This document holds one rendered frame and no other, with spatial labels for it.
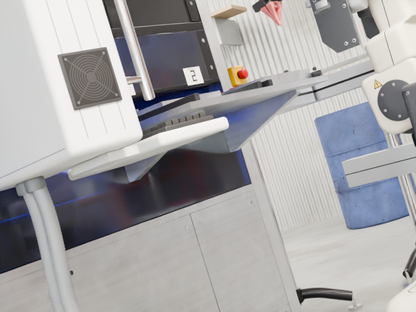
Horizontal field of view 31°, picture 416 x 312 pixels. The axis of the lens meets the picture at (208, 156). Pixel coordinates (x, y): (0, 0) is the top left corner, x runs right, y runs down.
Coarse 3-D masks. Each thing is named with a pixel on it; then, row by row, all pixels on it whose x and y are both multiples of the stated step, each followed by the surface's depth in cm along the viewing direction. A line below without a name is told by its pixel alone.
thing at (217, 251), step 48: (240, 192) 266; (96, 240) 215; (144, 240) 228; (192, 240) 243; (240, 240) 260; (0, 288) 189; (96, 288) 211; (144, 288) 224; (192, 288) 238; (240, 288) 254
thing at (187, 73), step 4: (188, 68) 261; (192, 68) 262; (196, 68) 264; (184, 72) 259; (188, 72) 260; (192, 72) 262; (196, 72) 264; (200, 72) 265; (188, 76) 260; (196, 76) 263; (200, 76) 264; (188, 80) 259; (192, 80) 261; (200, 80) 264; (188, 84) 259; (192, 84) 260
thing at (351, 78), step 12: (348, 60) 326; (360, 60) 329; (324, 72) 335; (336, 72) 328; (348, 72) 324; (360, 72) 321; (372, 72) 317; (324, 84) 333; (336, 84) 329; (348, 84) 325; (360, 84) 322; (324, 96) 334
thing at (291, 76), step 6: (288, 72) 238; (294, 72) 240; (300, 72) 243; (306, 72) 245; (264, 78) 228; (270, 78) 230; (276, 78) 232; (282, 78) 235; (288, 78) 237; (294, 78) 239; (300, 78) 242; (306, 78) 244; (246, 84) 232; (276, 84) 232; (228, 90) 237
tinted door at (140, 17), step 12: (108, 0) 242; (132, 0) 250; (144, 0) 254; (156, 0) 259; (168, 0) 263; (180, 0) 268; (108, 12) 241; (132, 12) 249; (144, 12) 253; (156, 12) 257; (168, 12) 262; (180, 12) 266; (120, 24) 243; (144, 24) 252; (156, 24) 256
